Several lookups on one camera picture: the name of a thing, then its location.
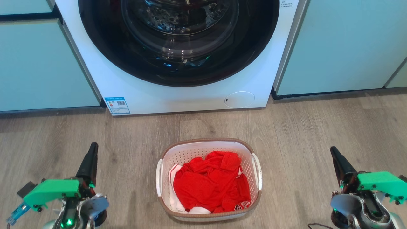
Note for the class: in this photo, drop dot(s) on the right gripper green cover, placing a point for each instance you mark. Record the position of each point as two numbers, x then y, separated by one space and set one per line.
381 183

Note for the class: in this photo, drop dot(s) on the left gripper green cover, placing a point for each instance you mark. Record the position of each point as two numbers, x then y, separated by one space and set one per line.
51 190

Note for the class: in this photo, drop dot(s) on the white perforated laundry basket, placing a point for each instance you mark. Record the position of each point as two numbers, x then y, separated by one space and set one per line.
187 152

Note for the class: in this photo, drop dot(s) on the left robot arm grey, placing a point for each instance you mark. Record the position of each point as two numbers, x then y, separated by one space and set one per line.
92 206

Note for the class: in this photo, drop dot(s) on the blue energy label sticker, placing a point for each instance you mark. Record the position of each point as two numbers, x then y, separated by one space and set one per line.
117 105

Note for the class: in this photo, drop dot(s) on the narrow pale green cabinet door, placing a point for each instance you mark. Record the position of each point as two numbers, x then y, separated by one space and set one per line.
399 76

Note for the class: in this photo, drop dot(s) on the large pale green cabinet door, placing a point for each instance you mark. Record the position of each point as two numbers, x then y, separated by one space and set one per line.
38 63

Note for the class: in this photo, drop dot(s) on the black round washer door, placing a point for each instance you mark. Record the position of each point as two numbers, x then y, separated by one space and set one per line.
105 47

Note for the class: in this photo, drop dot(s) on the wide pale green cabinet panel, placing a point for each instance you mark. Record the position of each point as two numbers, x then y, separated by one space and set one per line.
343 44

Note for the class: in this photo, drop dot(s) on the round white filter cover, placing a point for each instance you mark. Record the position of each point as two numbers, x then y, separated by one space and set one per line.
239 99

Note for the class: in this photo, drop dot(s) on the red mesh garment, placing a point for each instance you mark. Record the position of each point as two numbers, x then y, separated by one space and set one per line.
210 184

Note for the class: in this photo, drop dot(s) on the white front-load washing machine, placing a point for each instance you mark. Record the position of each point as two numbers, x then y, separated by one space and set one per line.
190 97

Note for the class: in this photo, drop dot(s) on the small pale green drawer front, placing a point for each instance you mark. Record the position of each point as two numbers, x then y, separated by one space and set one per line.
22 5

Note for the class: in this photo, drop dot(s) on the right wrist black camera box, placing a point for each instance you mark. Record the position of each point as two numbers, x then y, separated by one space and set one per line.
403 178

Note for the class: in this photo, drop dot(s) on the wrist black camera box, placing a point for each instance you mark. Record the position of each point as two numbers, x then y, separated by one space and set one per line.
27 190
403 178

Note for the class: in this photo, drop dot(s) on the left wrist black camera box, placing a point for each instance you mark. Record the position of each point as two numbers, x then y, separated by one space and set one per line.
27 190

